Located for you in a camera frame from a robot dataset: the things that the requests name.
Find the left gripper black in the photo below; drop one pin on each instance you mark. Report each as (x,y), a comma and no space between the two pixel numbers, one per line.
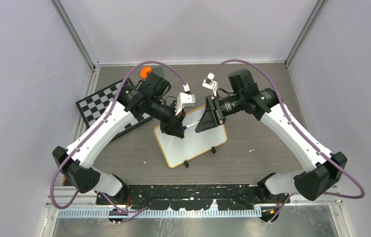
(174,125)

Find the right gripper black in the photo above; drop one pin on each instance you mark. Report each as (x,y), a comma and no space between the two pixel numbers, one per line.
(211,117)

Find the yellow framed whiteboard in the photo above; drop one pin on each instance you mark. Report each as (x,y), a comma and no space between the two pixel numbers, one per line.
(176,150)

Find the white marker pen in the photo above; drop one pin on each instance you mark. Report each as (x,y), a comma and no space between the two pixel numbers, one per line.
(192,124)

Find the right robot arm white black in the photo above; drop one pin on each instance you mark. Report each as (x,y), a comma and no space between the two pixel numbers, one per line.
(318,174)

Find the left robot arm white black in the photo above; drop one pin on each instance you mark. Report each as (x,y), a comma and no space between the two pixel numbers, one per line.
(76,160)

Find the orange curved block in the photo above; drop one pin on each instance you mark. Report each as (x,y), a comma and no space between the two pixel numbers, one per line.
(145,72)

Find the grey studded baseplate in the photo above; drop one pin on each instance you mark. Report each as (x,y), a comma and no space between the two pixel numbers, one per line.
(157,70)

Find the black white checkerboard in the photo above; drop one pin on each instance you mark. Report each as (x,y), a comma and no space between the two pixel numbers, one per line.
(94,105)

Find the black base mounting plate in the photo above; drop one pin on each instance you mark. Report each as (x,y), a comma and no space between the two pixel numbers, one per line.
(193,197)

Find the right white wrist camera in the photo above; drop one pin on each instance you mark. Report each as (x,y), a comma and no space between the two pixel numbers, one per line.
(210,83)

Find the aluminium frame rail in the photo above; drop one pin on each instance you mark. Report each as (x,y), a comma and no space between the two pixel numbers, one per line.
(66,11)

